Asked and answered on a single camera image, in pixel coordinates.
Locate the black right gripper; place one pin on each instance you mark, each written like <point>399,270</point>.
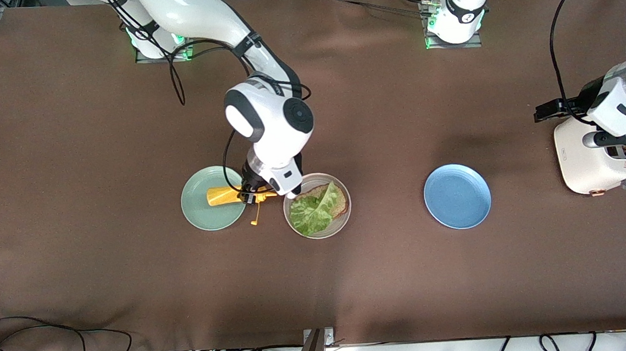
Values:
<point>249,181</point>

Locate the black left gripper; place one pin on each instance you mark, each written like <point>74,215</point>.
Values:
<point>579,103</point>

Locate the yellow squeeze bottle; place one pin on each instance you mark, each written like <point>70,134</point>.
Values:
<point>221,195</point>

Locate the green lettuce leaf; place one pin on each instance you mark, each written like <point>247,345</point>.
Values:
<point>310,211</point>

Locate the white two-slot toaster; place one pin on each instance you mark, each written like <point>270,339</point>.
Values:
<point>579,162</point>

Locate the beige plate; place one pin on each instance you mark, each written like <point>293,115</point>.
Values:
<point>317,236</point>

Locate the green plate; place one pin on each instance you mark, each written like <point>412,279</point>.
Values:
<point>205,216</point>

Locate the blue plate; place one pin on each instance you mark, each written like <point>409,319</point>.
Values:
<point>457,195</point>

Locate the brown tablecloth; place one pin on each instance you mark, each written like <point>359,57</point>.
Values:
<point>320,285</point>

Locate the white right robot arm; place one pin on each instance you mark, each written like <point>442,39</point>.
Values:
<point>271,129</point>

